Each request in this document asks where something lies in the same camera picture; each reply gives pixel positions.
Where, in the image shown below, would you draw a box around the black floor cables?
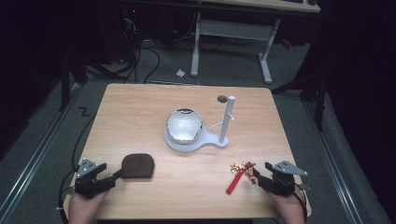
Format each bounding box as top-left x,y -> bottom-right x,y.
106,17 -> 200,85

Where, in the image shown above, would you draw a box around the red strap keychain with charm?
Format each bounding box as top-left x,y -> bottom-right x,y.
225,161 -> 258,196

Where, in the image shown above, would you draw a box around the white stand with pole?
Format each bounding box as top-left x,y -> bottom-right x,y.
163,95 -> 236,154

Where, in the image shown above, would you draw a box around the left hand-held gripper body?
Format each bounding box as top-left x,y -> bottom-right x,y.
74,158 -> 108,200

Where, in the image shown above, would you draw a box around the person's right hand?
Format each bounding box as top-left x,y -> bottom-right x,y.
265,188 -> 307,224

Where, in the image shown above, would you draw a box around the silver metal bowl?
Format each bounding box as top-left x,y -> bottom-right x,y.
165,107 -> 204,146

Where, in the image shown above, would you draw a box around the metal floor rail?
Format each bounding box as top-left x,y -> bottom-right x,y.
0,83 -> 82,218
303,101 -> 363,224

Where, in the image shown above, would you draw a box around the person's left hand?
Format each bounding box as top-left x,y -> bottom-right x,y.
68,189 -> 109,224

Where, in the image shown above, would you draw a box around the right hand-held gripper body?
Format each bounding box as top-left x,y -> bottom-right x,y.
260,160 -> 309,197

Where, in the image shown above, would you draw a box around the white desk frame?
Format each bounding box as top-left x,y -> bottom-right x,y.
190,0 -> 321,85

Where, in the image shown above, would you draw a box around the black metal stand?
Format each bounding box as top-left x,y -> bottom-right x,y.
58,46 -> 125,112
271,46 -> 328,132

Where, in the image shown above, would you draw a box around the brown leather pouch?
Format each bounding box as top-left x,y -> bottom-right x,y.
120,152 -> 156,180

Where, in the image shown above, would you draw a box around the black computer tower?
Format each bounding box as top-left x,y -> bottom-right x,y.
101,4 -> 143,64

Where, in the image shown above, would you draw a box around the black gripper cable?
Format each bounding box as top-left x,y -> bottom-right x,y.
292,182 -> 309,224
56,114 -> 97,224

